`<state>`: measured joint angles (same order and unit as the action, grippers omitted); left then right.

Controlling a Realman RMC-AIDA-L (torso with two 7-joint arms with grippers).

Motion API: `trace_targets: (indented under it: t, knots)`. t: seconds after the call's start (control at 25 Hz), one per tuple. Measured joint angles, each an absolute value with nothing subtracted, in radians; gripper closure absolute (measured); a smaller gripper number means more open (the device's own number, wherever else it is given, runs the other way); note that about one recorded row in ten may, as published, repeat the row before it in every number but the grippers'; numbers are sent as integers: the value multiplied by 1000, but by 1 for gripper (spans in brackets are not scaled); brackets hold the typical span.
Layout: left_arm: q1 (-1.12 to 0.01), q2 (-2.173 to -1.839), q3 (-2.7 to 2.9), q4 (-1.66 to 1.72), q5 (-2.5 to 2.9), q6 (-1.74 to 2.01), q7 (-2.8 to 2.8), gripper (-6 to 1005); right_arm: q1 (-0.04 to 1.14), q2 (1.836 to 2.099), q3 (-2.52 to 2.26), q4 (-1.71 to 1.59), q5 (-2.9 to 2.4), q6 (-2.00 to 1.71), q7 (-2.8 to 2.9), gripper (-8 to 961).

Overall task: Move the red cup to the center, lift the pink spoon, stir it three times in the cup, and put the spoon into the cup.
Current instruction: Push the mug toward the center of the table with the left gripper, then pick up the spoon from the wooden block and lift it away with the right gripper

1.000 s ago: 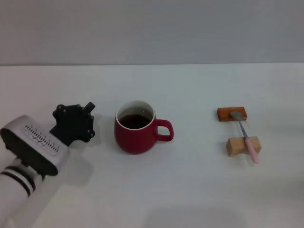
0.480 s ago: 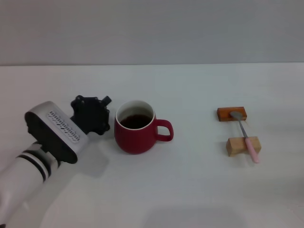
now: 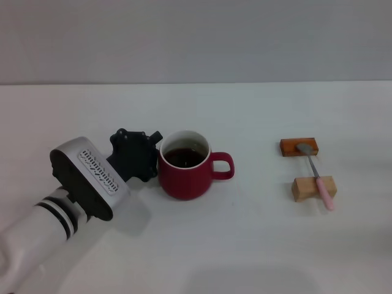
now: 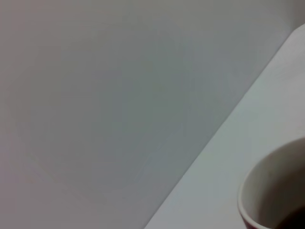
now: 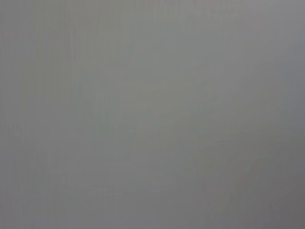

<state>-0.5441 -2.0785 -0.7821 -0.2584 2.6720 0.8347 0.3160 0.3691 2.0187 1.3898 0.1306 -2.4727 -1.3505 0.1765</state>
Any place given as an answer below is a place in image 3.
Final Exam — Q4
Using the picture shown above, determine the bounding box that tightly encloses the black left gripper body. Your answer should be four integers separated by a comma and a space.
105, 127, 160, 184

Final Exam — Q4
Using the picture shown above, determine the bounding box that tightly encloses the red ceramic cup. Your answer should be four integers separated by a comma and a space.
157, 130, 235, 202

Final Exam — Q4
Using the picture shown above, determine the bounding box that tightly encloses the pink handled metal spoon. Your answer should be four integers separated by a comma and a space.
295, 143, 336, 211

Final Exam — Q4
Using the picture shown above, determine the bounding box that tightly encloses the dark coffee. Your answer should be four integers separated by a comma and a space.
161, 148, 206, 169

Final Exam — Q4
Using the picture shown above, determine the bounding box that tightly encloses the dark orange wooden block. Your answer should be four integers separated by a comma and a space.
280, 137, 320, 158

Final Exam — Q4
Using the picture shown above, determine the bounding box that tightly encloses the light notched wooden block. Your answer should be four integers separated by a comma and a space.
291, 175, 338, 203

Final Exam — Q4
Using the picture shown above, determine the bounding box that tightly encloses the silver vented wrist camera housing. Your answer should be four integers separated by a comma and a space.
50, 136, 132, 222

